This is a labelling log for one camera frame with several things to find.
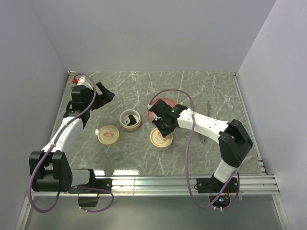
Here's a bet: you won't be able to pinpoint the cream lid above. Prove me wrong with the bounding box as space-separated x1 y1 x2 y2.
150 128 173 143
97 125 119 146

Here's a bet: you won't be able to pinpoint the black spiky food piece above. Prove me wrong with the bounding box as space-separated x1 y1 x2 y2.
124 117 137 126

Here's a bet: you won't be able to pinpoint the metal tongs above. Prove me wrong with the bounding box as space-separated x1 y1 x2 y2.
199 102 211 145

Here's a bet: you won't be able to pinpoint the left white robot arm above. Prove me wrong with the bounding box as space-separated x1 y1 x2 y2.
29 82 115 193

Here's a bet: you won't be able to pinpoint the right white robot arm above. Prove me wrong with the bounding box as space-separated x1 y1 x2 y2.
148 99 253 193

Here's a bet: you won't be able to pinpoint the cream lunch box container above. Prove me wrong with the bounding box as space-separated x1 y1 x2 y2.
119 109 141 131

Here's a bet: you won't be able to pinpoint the steel lunch box container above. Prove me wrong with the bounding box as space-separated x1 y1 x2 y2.
151 141 172 151

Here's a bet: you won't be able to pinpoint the pink polka dot plate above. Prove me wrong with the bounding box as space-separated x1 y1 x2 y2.
147 98 177 122

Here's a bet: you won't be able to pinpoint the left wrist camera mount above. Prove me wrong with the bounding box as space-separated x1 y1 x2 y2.
72 76 93 90

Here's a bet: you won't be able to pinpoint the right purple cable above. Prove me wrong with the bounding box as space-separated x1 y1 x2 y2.
147 89 240 211

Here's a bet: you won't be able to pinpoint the purple cable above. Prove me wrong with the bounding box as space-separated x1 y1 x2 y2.
28 74 115 213
147 89 240 211

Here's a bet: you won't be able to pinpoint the aluminium rail frame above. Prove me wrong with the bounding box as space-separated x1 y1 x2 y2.
17 71 290 230

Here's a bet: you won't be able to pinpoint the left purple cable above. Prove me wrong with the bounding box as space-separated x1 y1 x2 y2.
28 74 115 213

